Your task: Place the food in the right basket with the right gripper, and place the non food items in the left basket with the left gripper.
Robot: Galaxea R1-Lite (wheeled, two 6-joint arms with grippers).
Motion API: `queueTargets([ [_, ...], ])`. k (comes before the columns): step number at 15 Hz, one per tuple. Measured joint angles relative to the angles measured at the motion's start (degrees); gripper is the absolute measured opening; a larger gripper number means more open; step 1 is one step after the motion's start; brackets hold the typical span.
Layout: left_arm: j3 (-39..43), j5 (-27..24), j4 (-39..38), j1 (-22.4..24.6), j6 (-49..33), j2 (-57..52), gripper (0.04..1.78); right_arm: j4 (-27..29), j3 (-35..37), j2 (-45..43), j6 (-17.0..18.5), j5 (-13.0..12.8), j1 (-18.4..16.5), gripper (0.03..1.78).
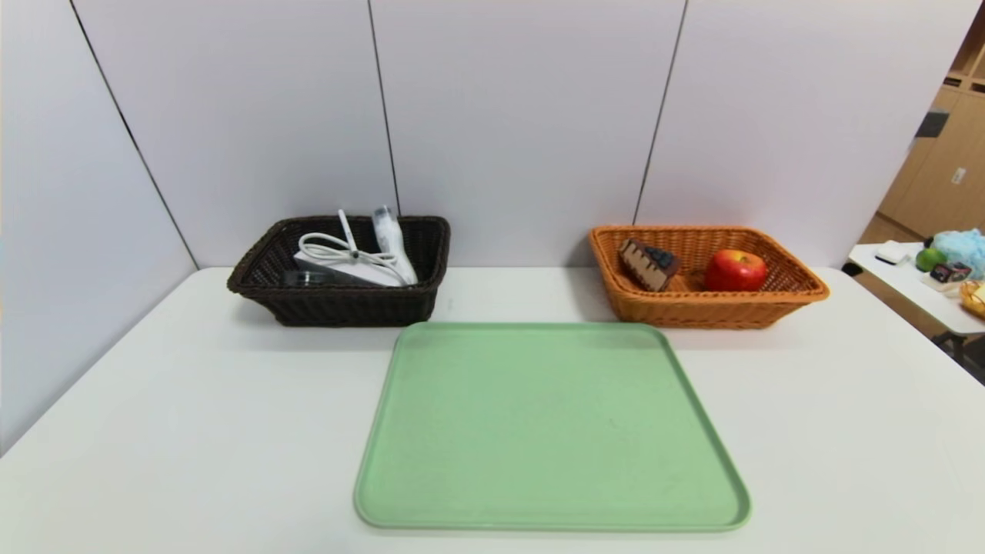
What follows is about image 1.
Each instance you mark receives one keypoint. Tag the white side table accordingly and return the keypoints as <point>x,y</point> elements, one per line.
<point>900,285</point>

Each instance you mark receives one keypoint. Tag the dark grey rectangular plate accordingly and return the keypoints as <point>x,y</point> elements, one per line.
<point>933,123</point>

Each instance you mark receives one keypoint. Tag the yellow wicker bowl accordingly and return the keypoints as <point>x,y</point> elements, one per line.
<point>976,298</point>

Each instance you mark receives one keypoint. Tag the white power strip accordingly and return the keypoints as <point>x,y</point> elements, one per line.
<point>346,271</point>

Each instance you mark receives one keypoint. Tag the green round fruit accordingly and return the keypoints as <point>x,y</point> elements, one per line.
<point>929,259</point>

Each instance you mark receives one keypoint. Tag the light green plastic tray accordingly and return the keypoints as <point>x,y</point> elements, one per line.
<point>554,431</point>

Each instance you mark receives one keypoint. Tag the clear plastic bottle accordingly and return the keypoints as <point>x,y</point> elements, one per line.
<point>392,238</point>

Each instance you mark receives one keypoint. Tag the red apple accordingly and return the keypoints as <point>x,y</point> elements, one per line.
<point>736,271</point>

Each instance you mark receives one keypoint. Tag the chocolate blueberry cake slice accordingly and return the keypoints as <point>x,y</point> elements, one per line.
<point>649,265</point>

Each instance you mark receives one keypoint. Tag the small black red item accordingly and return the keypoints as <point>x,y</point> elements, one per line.
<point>951,271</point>

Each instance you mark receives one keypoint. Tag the orange wicker basket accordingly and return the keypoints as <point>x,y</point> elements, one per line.
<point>692,312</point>

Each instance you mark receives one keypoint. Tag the dark brown wicker basket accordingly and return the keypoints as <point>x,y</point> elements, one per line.
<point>346,308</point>

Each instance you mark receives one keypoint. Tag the small white box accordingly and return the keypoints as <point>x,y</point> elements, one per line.
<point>893,252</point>

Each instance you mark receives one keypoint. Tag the light blue fluffy cloth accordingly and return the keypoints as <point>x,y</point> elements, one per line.
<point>966,248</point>

